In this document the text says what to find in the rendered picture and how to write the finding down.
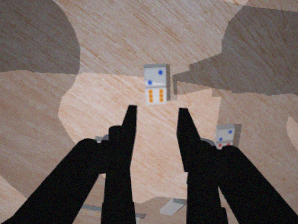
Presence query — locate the white domino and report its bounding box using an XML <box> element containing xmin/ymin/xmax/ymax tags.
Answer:
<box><xmin>135</xmin><ymin>213</ymin><xmax>140</xmax><ymax>223</ymax></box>
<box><xmin>215</xmin><ymin>124</ymin><xmax>235</xmax><ymax>149</ymax></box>
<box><xmin>91</xmin><ymin>206</ymin><xmax>102</xmax><ymax>217</ymax></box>
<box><xmin>143</xmin><ymin>63</ymin><xmax>167</xmax><ymax>105</ymax></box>
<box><xmin>79</xmin><ymin>204</ymin><xmax>93</xmax><ymax>215</ymax></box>
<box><xmin>160</xmin><ymin>198</ymin><xmax>184</xmax><ymax>216</ymax></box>

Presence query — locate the grey rectangular block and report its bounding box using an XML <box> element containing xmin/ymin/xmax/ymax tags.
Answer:
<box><xmin>95</xmin><ymin>136</ymin><xmax>102</xmax><ymax>143</ymax></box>

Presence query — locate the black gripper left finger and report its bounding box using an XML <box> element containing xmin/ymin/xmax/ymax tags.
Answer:
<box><xmin>1</xmin><ymin>105</ymin><xmax>137</xmax><ymax>224</ymax></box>

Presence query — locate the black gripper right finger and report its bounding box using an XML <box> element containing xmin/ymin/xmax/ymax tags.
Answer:
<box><xmin>176</xmin><ymin>108</ymin><xmax>298</xmax><ymax>224</ymax></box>

